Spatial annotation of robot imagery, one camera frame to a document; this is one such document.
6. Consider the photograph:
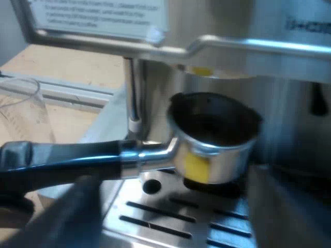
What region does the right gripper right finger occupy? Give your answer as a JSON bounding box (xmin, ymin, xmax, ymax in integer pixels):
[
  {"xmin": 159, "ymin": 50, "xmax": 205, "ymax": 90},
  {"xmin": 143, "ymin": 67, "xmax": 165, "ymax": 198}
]
[{"xmin": 247, "ymin": 165, "xmax": 331, "ymax": 248}]

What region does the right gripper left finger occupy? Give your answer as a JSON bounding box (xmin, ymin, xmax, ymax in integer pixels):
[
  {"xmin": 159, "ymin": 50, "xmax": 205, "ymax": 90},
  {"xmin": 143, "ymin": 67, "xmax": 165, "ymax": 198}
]
[{"xmin": 5, "ymin": 175, "xmax": 104, "ymax": 248}]

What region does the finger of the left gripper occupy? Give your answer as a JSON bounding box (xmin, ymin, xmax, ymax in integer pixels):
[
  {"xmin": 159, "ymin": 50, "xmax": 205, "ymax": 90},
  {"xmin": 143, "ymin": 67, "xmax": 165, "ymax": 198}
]
[
  {"xmin": 0, "ymin": 141, "xmax": 34, "ymax": 173},
  {"xmin": 0, "ymin": 192, "xmax": 36, "ymax": 217}
]

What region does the filter holder with red-ended handle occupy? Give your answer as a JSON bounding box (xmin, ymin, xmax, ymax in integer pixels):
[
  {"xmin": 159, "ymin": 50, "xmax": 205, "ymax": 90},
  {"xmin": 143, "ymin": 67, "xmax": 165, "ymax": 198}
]
[{"xmin": 0, "ymin": 91, "xmax": 263, "ymax": 195}]

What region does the steel espresso machine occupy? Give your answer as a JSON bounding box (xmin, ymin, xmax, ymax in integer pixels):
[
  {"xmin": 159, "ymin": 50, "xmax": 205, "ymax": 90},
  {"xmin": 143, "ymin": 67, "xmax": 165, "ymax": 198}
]
[{"xmin": 16, "ymin": 0, "xmax": 331, "ymax": 248}]

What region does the clear measuring glass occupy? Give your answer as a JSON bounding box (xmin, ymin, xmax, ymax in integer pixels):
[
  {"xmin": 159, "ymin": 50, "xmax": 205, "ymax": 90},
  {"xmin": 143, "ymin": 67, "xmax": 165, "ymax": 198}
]
[{"xmin": 0, "ymin": 76, "xmax": 56, "ymax": 146}]

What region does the aluminium rail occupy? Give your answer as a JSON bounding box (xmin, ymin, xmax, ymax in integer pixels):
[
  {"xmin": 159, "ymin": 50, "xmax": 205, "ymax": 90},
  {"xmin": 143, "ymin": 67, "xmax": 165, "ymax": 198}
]
[{"xmin": 0, "ymin": 73, "xmax": 115, "ymax": 110}]

